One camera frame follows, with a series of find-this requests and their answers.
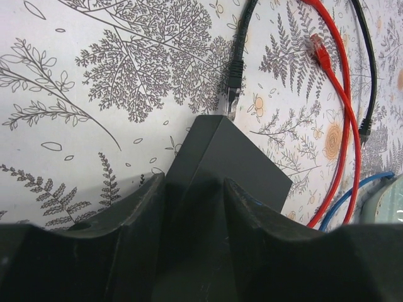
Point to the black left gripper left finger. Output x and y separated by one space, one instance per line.
111 256

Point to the black network switch box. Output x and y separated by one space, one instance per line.
194 261

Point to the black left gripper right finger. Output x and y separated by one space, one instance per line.
277 259

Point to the light green square plate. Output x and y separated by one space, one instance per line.
385 206

